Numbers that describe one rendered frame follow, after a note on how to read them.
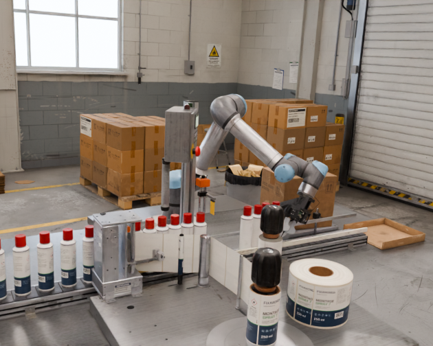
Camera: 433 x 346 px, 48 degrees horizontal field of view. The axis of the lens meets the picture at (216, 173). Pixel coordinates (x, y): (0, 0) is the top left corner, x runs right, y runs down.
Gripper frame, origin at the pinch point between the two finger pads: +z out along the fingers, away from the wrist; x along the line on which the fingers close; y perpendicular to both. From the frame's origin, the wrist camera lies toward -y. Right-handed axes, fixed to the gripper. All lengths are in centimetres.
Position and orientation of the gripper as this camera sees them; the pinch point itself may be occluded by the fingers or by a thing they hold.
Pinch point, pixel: (280, 233)
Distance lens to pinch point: 216.8
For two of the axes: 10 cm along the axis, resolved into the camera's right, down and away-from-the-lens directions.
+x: 7.3, 4.2, 5.4
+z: -4.8, 8.8, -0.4
